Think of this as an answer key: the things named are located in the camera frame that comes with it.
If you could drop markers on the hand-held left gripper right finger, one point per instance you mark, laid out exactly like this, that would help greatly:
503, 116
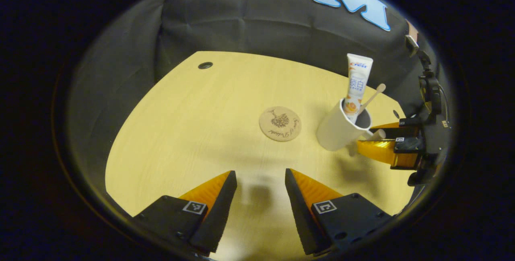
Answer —
299, 208

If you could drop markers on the white toothpaste tube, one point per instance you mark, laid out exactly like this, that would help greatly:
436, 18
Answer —
358, 80

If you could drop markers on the wooden toothbrush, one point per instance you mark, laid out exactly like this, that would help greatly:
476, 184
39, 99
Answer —
372, 98

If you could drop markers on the round cork coaster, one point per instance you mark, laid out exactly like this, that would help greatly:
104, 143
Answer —
280, 123

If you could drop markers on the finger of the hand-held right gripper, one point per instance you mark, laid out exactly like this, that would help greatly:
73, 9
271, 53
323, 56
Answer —
382, 150
402, 123

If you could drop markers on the black backdrop cloth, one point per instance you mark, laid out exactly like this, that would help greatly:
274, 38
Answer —
241, 19

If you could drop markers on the light wooden desktop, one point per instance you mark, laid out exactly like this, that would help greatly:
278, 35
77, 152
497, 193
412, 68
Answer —
181, 132

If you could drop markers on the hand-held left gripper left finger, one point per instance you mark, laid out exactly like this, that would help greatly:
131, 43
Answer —
219, 208

